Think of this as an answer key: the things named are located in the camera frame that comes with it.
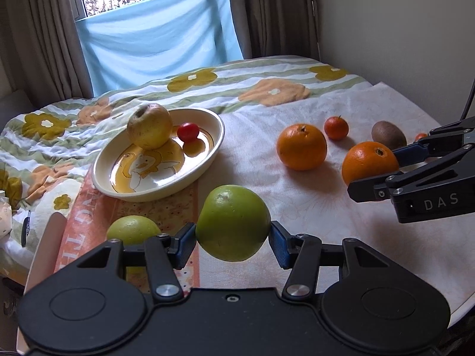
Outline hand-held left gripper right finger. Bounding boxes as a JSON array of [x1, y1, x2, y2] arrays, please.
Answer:
[[270, 220, 399, 299]]

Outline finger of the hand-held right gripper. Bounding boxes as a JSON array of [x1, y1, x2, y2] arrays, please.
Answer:
[[392, 117, 475, 172], [348, 143, 475, 203]]

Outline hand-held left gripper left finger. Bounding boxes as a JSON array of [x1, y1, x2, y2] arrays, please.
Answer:
[[56, 222, 197, 303]]

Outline medium orange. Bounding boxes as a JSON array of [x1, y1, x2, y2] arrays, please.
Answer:
[[341, 142, 400, 186]]

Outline brown kiwi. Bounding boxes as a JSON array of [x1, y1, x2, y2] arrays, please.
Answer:
[[372, 120, 408, 150]]

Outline green apple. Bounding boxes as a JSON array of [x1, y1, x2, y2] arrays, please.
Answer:
[[106, 215, 162, 246], [195, 185, 272, 262]]

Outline cream bowl with duck print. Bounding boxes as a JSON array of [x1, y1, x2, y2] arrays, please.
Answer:
[[93, 107, 226, 203]]

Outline small tangerine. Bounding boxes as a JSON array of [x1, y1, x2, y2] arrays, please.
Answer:
[[324, 116, 349, 141]]

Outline large orange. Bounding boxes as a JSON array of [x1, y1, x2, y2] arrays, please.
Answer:
[[276, 123, 328, 171]]

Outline wrinkled yellow apple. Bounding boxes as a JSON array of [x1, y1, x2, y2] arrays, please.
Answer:
[[127, 103, 174, 150]]

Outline white patterned cloth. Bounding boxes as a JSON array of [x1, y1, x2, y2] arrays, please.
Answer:
[[174, 82, 475, 328]]

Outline orange printed cloth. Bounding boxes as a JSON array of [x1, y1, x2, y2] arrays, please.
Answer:
[[54, 163, 201, 290]]

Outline pink cardboard sheet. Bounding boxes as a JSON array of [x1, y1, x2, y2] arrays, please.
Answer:
[[24, 211, 68, 294]]

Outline floral striped blanket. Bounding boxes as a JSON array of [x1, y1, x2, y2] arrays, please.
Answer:
[[0, 55, 372, 279]]

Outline white crumpled object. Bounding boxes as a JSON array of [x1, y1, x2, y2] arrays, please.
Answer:
[[0, 189, 14, 241]]

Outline beige curtain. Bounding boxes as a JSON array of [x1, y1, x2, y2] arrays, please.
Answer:
[[226, 0, 322, 60], [0, 0, 93, 104]]

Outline light blue window cloth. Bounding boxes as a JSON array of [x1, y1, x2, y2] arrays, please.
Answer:
[[75, 0, 244, 97]]

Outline grey cushion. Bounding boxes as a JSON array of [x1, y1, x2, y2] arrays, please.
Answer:
[[0, 89, 38, 131]]

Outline black cable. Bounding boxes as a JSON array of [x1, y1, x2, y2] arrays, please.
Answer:
[[460, 80, 475, 121]]

